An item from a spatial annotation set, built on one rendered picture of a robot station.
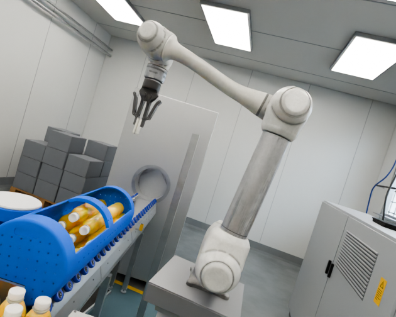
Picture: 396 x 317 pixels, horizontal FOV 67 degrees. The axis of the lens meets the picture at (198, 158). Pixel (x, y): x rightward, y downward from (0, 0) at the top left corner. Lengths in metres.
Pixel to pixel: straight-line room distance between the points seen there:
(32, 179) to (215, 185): 3.29
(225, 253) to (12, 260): 0.68
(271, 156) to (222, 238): 0.32
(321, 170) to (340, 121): 0.99
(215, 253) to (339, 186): 5.32
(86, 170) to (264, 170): 3.90
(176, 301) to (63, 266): 0.42
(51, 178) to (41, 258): 4.00
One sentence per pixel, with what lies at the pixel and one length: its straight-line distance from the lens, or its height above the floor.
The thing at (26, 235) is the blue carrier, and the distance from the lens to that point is 1.12.
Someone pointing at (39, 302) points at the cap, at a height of 1.11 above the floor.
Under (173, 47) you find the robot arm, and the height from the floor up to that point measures 1.93.
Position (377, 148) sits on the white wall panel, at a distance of 6.41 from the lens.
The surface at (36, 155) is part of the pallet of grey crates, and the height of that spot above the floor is 0.73.
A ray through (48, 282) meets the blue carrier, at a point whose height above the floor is 1.06.
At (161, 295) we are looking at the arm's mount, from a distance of 1.22.
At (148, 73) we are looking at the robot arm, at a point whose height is 1.84.
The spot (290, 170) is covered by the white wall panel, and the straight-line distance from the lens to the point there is 6.07.
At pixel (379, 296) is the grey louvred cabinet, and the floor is 1.12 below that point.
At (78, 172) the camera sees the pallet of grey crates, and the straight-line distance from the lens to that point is 4.80.
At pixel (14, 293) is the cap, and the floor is 1.11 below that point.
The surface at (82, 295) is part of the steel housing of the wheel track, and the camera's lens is 1.47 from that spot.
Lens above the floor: 1.61
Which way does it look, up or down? 2 degrees down
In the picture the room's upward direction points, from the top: 17 degrees clockwise
